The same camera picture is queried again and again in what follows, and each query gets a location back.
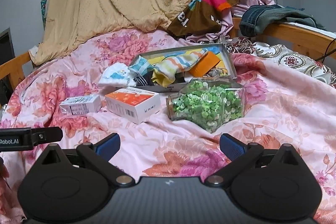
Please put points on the pastel patterned cloth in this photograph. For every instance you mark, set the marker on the pastel patterned cloth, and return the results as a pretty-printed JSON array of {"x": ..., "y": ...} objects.
[{"x": 178, "y": 64}]

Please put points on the dark door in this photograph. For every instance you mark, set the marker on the dark door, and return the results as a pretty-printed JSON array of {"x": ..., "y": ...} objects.
[{"x": 5, "y": 45}]

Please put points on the white orange box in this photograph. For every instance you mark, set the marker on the white orange box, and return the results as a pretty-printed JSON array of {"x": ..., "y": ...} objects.
[{"x": 131, "y": 106}]

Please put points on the pink floral blanket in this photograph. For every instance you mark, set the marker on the pink floral blanket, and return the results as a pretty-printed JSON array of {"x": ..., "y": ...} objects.
[{"x": 275, "y": 113}]

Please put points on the blue jeans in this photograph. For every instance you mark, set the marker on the blue jeans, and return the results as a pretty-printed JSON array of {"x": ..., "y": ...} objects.
[{"x": 254, "y": 19}]

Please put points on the white brocade blanket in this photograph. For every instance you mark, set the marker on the white brocade blanket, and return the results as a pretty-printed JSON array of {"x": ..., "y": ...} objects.
[{"x": 288, "y": 58}]

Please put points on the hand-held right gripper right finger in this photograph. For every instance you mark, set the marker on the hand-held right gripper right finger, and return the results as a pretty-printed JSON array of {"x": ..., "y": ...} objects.
[{"x": 232, "y": 146}]

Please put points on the grey green garment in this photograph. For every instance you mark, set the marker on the grey green garment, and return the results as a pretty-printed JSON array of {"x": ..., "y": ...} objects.
[{"x": 296, "y": 15}]

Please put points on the brown colourful garment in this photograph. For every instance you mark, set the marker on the brown colourful garment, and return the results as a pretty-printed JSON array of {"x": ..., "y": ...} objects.
[{"x": 199, "y": 16}]

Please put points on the teal wall poster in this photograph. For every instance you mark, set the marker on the teal wall poster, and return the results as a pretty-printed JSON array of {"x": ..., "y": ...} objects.
[{"x": 44, "y": 8}]

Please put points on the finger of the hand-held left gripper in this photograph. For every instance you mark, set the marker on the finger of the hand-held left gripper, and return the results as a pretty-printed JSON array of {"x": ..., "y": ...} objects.
[{"x": 50, "y": 134}]

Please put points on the wooden bed rail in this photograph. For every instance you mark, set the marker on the wooden bed rail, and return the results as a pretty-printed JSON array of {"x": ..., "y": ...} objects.
[
  {"x": 15, "y": 66},
  {"x": 288, "y": 35}
]

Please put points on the cartoon print storage box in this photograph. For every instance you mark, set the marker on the cartoon print storage box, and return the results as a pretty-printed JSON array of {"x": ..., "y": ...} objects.
[{"x": 231, "y": 64}]

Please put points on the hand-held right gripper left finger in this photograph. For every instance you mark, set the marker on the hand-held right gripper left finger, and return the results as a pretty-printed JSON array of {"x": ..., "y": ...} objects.
[{"x": 107, "y": 145}]

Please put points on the blue white tissue pack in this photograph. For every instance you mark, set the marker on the blue white tissue pack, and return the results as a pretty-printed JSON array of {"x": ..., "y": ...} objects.
[{"x": 140, "y": 65}]

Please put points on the small white carton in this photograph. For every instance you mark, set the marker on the small white carton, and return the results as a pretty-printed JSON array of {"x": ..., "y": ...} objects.
[{"x": 78, "y": 106}]

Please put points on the glass jar of green stars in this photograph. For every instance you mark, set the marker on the glass jar of green stars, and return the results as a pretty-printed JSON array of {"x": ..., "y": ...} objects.
[{"x": 210, "y": 106}]

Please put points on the blue yellow printed cloth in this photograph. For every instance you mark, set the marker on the blue yellow printed cloth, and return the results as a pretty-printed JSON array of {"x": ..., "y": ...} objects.
[{"x": 218, "y": 50}]

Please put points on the orange ribbed plastic cup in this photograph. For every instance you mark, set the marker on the orange ribbed plastic cup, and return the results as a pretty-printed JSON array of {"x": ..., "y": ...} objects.
[{"x": 203, "y": 66}]

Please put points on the white printed sock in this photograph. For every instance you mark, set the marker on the white printed sock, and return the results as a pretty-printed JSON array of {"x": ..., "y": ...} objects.
[{"x": 115, "y": 75}]

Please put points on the navy striped sock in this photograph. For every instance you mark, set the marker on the navy striped sock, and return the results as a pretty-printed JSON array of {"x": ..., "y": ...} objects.
[{"x": 143, "y": 81}]

